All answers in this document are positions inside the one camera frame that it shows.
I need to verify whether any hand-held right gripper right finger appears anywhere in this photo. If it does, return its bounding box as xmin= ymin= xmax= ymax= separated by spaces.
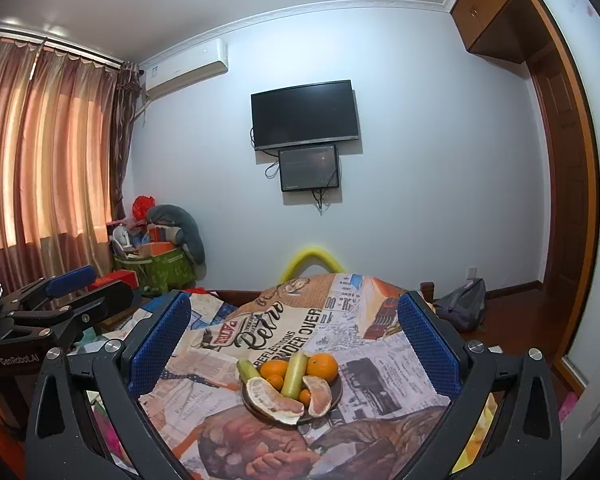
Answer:
xmin=396 ymin=289 xmax=567 ymax=480

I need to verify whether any red plastic bag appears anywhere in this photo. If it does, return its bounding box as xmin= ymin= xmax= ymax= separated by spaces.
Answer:
xmin=131 ymin=195 xmax=157 ymax=222

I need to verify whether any small wall monitor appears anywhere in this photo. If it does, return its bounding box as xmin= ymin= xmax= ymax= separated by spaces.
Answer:
xmin=278 ymin=144 xmax=342 ymax=193

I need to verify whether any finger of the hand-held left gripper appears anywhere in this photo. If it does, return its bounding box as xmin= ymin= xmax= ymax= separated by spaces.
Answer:
xmin=2 ymin=266 xmax=97 ymax=312
xmin=7 ymin=281 xmax=142 ymax=350

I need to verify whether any brown wooden door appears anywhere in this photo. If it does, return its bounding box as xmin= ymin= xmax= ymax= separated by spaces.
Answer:
xmin=522 ymin=0 xmax=600 ymax=381

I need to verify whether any large orange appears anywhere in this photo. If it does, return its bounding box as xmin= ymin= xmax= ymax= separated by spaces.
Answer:
xmin=259 ymin=359 xmax=290 ymax=382
xmin=305 ymin=353 xmax=340 ymax=383

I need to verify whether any grey backpack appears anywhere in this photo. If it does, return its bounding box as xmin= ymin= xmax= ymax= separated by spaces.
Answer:
xmin=432 ymin=277 xmax=487 ymax=333

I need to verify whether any yellow cloth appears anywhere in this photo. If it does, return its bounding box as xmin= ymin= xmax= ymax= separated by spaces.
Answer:
xmin=450 ymin=392 xmax=498 ymax=473

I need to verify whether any brown patterned curtain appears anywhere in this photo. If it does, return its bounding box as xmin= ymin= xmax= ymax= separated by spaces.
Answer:
xmin=107 ymin=60 xmax=148 ymax=223

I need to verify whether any white air conditioner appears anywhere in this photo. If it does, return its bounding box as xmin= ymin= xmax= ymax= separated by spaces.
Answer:
xmin=139 ymin=37 xmax=229 ymax=101

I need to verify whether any grey plush pillow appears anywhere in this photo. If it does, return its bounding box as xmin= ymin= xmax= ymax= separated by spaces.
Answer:
xmin=146 ymin=204 xmax=206 ymax=266

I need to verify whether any yellow foam hoop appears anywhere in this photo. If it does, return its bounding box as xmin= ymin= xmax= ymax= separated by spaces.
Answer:
xmin=278 ymin=245 xmax=350 ymax=286

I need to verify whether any colourful plastic bag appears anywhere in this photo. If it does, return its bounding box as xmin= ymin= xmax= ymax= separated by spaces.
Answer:
xmin=87 ymin=390 xmax=146 ymax=476

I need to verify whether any wooden overhead cabinet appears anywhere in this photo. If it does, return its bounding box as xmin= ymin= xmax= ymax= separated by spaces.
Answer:
xmin=450 ymin=0 xmax=556 ymax=63

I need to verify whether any orange cardboard box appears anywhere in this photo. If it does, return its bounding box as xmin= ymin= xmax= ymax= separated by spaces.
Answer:
xmin=137 ymin=241 xmax=173 ymax=258

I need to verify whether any black wall television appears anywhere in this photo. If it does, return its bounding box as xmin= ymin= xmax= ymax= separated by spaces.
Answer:
xmin=250 ymin=79 xmax=362 ymax=152

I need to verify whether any dark round plate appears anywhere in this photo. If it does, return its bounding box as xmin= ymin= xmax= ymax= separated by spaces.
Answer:
xmin=241 ymin=360 xmax=344 ymax=427

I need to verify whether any peeled pomelo segment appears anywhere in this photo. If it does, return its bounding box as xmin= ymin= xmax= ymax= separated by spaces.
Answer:
xmin=301 ymin=374 xmax=334 ymax=419
xmin=245 ymin=376 xmax=306 ymax=427

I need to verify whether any black monitor cable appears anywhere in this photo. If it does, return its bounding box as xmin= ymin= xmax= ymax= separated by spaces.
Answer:
xmin=312 ymin=160 xmax=342 ymax=216

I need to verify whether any printed blanket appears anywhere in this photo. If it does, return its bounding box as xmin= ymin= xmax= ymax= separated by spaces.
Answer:
xmin=95 ymin=272 xmax=501 ymax=480

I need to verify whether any wooden bed frame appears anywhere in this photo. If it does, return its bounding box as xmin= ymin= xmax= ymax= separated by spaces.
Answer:
xmin=200 ymin=280 xmax=437 ymax=308

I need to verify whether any pink orange curtain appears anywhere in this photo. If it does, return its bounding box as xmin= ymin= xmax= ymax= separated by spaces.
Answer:
xmin=0 ymin=30 xmax=121 ymax=311

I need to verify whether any red flat box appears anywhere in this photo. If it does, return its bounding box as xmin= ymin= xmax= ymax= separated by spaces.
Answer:
xmin=87 ymin=269 xmax=143 ymax=291

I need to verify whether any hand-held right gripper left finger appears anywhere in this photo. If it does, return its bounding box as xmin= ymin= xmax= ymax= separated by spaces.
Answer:
xmin=24 ymin=289 xmax=193 ymax=480

